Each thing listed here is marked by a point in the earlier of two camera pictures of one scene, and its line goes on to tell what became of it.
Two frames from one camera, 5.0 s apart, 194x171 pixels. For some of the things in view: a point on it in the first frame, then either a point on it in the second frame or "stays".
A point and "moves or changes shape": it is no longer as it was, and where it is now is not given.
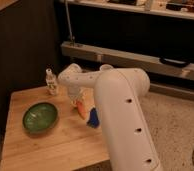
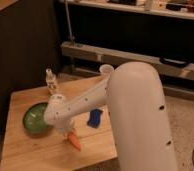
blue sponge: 93,121 stays
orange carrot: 82,110 moves or changes shape
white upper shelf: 179,9 stays
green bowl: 40,117 stays
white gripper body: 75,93 to 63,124
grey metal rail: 192,72 stays
